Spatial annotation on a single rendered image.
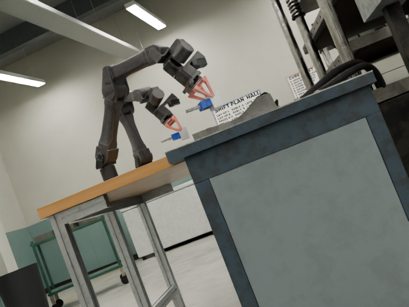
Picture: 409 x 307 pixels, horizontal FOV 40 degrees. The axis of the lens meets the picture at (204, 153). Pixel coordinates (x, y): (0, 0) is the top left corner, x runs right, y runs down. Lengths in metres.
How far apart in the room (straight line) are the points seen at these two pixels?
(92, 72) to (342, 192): 9.09
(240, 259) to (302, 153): 0.39
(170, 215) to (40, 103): 3.52
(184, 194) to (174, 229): 0.59
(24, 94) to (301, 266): 9.78
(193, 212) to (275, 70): 2.80
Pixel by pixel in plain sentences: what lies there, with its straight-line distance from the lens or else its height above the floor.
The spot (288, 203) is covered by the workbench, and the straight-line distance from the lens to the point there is 1.79.
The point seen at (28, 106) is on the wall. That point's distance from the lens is 11.20.
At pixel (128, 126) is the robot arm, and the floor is 1.09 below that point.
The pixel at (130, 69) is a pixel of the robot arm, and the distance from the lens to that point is 2.13.
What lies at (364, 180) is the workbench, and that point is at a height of 0.49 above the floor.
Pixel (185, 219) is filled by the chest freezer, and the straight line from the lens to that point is 9.16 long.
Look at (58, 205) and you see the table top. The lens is 2.03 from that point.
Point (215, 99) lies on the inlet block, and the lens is 2.02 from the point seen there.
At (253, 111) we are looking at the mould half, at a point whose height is 0.88.
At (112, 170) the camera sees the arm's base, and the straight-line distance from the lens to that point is 2.25.
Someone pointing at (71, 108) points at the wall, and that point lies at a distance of 10.78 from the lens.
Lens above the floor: 0.63
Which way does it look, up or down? 4 degrees up
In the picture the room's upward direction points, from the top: 21 degrees counter-clockwise
